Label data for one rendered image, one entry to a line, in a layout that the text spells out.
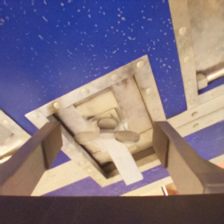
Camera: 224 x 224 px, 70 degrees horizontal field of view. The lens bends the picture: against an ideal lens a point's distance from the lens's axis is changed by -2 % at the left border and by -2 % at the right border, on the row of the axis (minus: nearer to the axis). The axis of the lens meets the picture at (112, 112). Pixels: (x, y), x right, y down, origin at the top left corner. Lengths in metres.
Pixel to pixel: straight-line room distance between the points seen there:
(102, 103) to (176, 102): 0.08
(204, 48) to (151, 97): 0.07
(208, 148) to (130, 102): 0.16
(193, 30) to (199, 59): 0.03
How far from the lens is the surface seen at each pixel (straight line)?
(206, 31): 0.19
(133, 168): 0.20
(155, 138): 0.16
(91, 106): 0.18
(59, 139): 0.16
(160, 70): 0.16
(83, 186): 0.28
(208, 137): 0.27
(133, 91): 0.18
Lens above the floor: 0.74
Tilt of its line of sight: 7 degrees up
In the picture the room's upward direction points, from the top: 115 degrees counter-clockwise
